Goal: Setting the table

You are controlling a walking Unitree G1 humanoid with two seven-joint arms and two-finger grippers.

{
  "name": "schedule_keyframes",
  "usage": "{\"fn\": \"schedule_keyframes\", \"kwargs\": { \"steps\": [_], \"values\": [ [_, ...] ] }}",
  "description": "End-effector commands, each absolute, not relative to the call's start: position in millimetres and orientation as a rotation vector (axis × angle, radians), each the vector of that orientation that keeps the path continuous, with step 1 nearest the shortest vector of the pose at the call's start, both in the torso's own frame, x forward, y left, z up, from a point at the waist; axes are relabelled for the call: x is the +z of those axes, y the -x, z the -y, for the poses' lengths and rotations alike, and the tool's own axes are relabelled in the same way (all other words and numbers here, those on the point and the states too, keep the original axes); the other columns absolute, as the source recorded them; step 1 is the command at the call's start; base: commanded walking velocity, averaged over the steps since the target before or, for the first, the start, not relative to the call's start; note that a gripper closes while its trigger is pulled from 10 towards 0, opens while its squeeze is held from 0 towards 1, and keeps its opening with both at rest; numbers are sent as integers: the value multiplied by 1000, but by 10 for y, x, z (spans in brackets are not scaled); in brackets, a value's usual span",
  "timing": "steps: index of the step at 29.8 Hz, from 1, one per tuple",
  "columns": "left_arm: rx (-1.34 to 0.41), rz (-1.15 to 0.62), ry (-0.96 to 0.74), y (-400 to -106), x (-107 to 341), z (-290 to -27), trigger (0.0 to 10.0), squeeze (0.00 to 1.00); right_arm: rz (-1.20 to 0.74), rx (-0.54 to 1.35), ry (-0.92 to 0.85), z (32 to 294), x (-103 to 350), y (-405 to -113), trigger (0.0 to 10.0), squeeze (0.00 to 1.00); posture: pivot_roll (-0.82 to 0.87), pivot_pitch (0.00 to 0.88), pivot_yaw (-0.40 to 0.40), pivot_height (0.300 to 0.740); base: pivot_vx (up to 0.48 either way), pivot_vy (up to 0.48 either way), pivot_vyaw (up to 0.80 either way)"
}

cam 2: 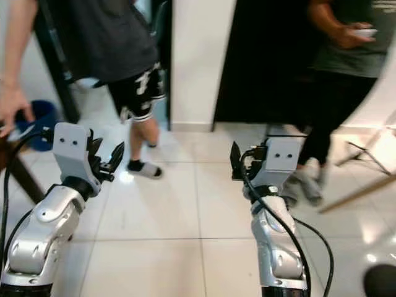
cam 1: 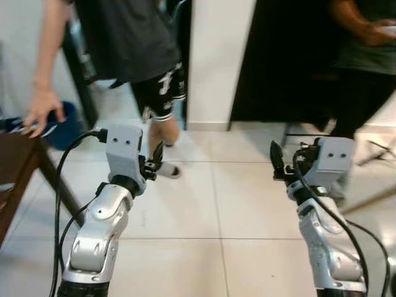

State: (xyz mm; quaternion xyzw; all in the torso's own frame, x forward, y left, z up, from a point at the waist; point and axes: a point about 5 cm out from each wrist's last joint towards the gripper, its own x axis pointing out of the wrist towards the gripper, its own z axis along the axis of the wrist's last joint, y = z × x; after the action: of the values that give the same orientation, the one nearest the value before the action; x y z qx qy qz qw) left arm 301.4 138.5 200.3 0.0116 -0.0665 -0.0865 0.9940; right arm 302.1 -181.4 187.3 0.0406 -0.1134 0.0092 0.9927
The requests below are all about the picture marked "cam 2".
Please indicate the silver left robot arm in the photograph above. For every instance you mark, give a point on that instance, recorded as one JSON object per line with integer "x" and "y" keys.
{"x": 40, "y": 229}

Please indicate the black door frame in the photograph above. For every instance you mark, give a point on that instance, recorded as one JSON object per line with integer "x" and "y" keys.
{"x": 65, "y": 93}

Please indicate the brown bystander hand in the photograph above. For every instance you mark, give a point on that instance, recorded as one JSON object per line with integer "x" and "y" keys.
{"x": 351, "y": 38}

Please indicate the dark brown wooden table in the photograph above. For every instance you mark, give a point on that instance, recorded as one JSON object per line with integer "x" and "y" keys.
{"x": 26, "y": 176}

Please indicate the person in black shorts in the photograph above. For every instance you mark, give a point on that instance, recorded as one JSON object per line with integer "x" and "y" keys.
{"x": 99, "y": 37}

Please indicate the wooden pole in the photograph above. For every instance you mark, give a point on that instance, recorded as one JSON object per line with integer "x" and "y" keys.
{"x": 359, "y": 193}

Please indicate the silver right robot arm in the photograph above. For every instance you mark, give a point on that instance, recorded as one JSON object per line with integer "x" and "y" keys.
{"x": 275, "y": 244}

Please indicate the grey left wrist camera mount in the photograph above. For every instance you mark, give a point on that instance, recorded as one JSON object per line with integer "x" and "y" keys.
{"x": 74, "y": 151}

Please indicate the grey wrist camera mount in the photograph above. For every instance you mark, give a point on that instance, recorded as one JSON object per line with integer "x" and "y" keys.
{"x": 74, "y": 151}
{"x": 279, "y": 161}

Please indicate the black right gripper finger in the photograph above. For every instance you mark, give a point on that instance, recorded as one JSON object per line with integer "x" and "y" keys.
{"x": 236, "y": 162}

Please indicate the pale bystander hand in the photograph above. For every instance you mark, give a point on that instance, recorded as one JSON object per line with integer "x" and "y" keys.
{"x": 9, "y": 105}

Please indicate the white folding rack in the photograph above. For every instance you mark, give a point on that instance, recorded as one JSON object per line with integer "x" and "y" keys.
{"x": 362, "y": 148}

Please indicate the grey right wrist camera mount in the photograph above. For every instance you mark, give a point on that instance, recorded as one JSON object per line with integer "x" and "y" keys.
{"x": 279, "y": 161}

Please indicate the blue plastic bucket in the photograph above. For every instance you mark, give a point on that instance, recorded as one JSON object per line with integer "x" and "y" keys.
{"x": 44, "y": 117}

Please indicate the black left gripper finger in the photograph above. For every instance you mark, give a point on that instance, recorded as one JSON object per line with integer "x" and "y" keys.
{"x": 96, "y": 151}
{"x": 115, "y": 158}

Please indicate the grey slide sandal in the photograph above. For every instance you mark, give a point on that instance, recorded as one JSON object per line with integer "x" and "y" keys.
{"x": 148, "y": 171}

